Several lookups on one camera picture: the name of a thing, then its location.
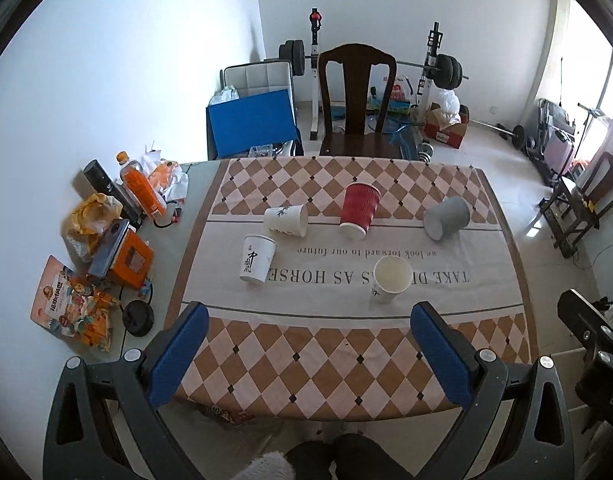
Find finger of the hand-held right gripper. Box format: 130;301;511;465
557;288;613;356

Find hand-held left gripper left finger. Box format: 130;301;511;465
42;302;210;480

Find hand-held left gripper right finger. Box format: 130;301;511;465
410;301;574;480

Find white cup with black calligraphy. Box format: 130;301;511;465
239;235;278;286

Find grey cup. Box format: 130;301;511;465
423;196;471;241

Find red ribbed paper cup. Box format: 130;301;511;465
339;182;382;237

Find white cup with bamboo print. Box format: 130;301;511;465
264;204;308;237

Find plain white paper cup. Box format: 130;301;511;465
372;255;412;304

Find black round disc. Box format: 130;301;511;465
122;300;156;337

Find brown wooden chair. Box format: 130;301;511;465
539;152;613;259

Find checkered brown tablecloth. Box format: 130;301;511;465
164;156;539;420

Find orange box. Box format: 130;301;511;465
109;232;154;290

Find colourful snack packet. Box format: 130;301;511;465
30;255;116;353

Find grey device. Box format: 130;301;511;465
89;219;132;279

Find person's dark trouser legs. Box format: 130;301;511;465
285;434;404;480

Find white fluffy slipper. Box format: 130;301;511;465
235;451;295;480

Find yellow plastic bag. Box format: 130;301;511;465
61;193;123;262

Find pink suitcase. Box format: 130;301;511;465
546;127;575;177

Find orange drink bottle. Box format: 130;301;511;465
117;151;167;218

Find white and orange plastic bag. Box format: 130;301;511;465
140;149;190;202

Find black exercise machine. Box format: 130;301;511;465
525;99;613;187

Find black cylinder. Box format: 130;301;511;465
83;160;143;227

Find long barbell bar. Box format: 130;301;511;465
469;119;528;149

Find cardboard box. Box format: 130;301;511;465
423;105;471;149

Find blue board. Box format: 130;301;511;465
208;89;298;161

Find white bag with red print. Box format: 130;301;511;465
386;76;416;107

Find barbell with black plates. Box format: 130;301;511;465
279;40;469;90

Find dark wooden chair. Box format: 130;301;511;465
317;44;404;159

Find grey padded bench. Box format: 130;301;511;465
221;60;293;102

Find white barbell rack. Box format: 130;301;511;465
306;8;444;142

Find blue hose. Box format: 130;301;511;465
366;114;418;159

